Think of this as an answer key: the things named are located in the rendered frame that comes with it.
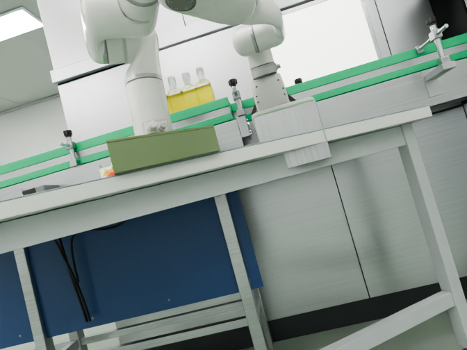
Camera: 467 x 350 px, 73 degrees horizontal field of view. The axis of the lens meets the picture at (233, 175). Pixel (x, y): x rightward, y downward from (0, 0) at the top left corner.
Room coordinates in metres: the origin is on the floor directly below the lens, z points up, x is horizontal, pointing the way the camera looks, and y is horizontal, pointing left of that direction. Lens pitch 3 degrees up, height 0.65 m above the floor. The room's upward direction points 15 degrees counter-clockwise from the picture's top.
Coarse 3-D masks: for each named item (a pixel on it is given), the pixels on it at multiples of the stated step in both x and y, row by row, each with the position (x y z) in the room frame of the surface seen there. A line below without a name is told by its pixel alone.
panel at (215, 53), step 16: (320, 0) 1.24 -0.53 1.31; (368, 16) 1.23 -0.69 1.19; (224, 32) 1.28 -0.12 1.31; (176, 48) 1.30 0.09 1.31; (192, 48) 1.30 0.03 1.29; (208, 48) 1.29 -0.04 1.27; (224, 48) 1.29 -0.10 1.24; (160, 64) 1.31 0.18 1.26; (176, 64) 1.31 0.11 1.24; (192, 64) 1.30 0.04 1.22; (208, 64) 1.29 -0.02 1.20; (224, 64) 1.29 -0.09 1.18; (240, 64) 1.28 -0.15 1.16; (176, 80) 1.31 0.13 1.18; (192, 80) 1.30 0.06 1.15; (208, 80) 1.30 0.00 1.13; (224, 80) 1.29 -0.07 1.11; (240, 80) 1.28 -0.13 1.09; (224, 96) 1.29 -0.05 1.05; (240, 96) 1.28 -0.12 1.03
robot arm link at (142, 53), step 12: (156, 36) 0.77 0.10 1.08; (108, 48) 0.72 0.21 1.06; (120, 48) 0.73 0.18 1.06; (132, 48) 0.74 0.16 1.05; (144, 48) 0.74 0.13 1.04; (156, 48) 0.77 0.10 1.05; (108, 60) 0.75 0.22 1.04; (120, 60) 0.76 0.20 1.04; (132, 60) 0.77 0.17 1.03; (144, 60) 0.74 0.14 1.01; (156, 60) 0.76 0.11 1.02; (132, 72) 0.74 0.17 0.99; (144, 72) 0.74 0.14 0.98; (156, 72) 0.76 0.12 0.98
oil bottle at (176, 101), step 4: (172, 88) 1.17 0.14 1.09; (176, 88) 1.17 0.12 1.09; (168, 92) 1.16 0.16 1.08; (172, 92) 1.16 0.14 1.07; (176, 92) 1.16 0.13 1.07; (180, 92) 1.16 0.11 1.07; (168, 96) 1.16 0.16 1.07; (172, 96) 1.16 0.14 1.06; (176, 96) 1.16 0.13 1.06; (180, 96) 1.16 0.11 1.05; (168, 100) 1.16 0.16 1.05; (172, 100) 1.16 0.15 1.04; (176, 100) 1.16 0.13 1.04; (180, 100) 1.16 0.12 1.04; (172, 104) 1.16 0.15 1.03; (176, 104) 1.16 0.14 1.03; (180, 104) 1.16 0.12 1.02; (184, 104) 1.16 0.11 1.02; (172, 108) 1.16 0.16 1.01; (176, 108) 1.16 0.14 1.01; (180, 108) 1.16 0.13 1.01; (184, 108) 1.16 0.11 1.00; (172, 112) 1.16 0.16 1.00
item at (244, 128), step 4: (240, 116) 1.01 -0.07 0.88; (244, 116) 1.01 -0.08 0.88; (240, 120) 1.01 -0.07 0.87; (244, 120) 1.01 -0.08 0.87; (240, 124) 1.01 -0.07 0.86; (244, 124) 1.01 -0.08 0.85; (248, 124) 1.05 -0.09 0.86; (240, 128) 1.01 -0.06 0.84; (244, 128) 1.01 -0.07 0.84; (248, 128) 1.01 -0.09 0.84; (240, 132) 1.01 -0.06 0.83; (244, 132) 1.01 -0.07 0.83; (248, 132) 1.01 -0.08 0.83; (244, 136) 1.01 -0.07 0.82; (248, 136) 1.02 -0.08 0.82; (244, 140) 1.08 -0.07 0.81
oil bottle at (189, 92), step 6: (186, 84) 1.17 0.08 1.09; (192, 84) 1.16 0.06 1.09; (186, 90) 1.16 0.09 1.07; (192, 90) 1.15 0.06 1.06; (186, 96) 1.16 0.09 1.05; (192, 96) 1.15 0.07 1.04; (186, 102) 1.16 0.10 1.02; (192, 102) 1.15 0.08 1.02; (198, 102) 1.15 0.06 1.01; (186, 108) 1.16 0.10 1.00
